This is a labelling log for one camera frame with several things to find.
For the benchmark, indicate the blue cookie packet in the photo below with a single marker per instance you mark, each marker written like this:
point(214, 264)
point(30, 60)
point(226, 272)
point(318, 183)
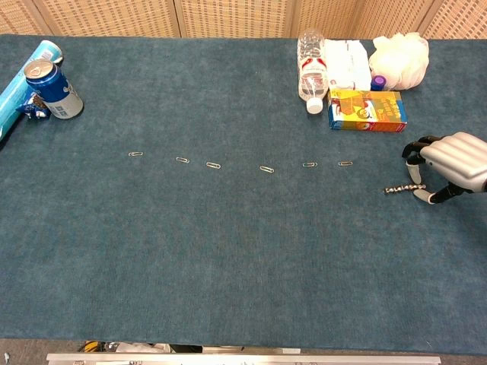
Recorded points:
point(32, 108)

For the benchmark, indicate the light blue chips tube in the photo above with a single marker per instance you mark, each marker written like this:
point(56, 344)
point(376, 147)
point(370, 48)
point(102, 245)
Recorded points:
point(15, 95)

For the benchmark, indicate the paperclip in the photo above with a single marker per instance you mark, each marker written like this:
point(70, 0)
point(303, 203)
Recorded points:
point(213, 165)
point(135, 154)
point(182, 160)
point(310, 164)
point(267, 169)
point(345, 164)

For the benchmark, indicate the white mesh bath sponge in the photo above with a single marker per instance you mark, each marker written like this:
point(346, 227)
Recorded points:
point(401, 61)

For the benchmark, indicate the yellow and blue carton box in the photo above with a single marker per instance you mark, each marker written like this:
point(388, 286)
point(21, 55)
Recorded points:
point(367, 112)

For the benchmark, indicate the yellow object under table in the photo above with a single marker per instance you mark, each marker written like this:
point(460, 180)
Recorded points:
point(90, 346)

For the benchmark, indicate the aluminium profile rail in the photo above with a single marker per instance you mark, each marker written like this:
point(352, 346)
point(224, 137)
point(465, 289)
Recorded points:
point(243, 359)

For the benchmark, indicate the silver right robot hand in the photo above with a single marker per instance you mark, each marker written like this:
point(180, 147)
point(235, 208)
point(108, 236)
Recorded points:
point(456, 159)

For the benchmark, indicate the clear plastic water bottle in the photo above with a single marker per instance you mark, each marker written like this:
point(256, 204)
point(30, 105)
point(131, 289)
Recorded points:
point(312, 72)

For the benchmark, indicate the white tissue pack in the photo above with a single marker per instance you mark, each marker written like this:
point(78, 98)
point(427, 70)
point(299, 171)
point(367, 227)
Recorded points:
point(348, 64)

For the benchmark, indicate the woven bamboo folding screen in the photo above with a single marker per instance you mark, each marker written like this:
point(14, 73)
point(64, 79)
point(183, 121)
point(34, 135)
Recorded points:
point(236, 17)

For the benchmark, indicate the blue soda can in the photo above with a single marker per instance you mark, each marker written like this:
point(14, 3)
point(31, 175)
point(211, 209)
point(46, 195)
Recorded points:
point(57, 95)

